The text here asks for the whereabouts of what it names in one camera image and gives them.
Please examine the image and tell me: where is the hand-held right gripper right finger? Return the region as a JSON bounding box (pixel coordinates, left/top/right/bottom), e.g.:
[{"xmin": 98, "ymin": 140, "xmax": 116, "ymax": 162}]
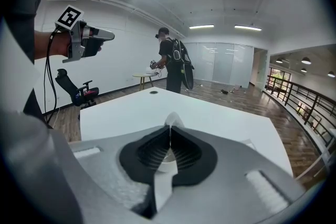
[{"xmin": 156, "ymin": 125, "xmax": 307, "ymax": 224}]

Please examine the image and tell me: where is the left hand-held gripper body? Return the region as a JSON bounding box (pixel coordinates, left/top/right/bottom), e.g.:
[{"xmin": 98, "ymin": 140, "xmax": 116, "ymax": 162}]
[{"xmin": 54, "ymin": 4, "xmax": 91, "ymax": 64}]

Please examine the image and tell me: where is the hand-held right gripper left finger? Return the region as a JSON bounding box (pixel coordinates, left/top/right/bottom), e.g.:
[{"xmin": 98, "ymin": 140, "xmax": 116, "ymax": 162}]
[{"xmin": 68, "ymin": 124, "xmax": 173, "ymax": 220}]

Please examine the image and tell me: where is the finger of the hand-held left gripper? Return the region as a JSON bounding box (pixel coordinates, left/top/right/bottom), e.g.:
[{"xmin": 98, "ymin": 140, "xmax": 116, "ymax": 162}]
[
  {"xmin": 88, "ymin": 26, "xmax": 116, "ymax": 41},
  {"xmin": 81, "ymin": 38, "xmax": 103, "ymax": 58}
]

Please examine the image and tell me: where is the white item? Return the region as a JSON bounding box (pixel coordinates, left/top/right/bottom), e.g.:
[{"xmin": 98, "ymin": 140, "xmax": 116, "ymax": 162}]
[{"xmin": 153, "ymin": 112, "xmax": 187, "ymax": 215}]

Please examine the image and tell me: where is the person's left forearm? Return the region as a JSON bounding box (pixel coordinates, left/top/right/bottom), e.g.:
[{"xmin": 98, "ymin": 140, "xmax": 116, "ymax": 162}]
[{"xmin": 33, "ymin": 30, "xmax": 72, "ymax": 60}]

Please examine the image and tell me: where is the black office chair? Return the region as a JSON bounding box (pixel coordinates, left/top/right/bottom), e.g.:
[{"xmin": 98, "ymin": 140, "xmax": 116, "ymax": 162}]
[{"xmin": 54, "ymin": 68, "xmax": 100, "ymax": 110}]

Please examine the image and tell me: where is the small round wooden table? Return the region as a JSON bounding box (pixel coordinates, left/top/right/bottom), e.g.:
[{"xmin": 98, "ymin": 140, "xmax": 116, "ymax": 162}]
[{"xmin": 132, "ymin": 72, "xmax": 159, "ymax": 92}]

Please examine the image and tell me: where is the long ceiling light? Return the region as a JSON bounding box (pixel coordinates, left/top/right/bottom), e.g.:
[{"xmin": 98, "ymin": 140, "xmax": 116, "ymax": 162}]
[
  {"xmin": 234, "ymin": 24, "xmax": 263, "ymax": 31},
  {"xmin": 188, "ymin": 24, "xmax": 215, "ymax": 30}
]

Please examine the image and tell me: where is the black metal railing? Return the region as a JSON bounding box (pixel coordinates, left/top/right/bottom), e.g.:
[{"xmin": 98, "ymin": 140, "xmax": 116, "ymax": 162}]
[{"xmin": 264, "ymin": 74, "xmax": 336, "ymax": 145}]

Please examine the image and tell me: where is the frosted glass partition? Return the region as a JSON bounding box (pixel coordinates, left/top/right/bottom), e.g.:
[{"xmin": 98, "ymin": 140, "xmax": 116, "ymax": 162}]
[{"xmin": 183, "ymin": 41, "xmax": 255, "ymax": 88}]

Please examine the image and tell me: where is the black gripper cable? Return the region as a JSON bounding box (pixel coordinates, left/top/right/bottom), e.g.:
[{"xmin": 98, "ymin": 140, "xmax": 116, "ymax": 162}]
[{"xmin": 43, "ymin": 26, "xmax": 61, "ymax": 126}]

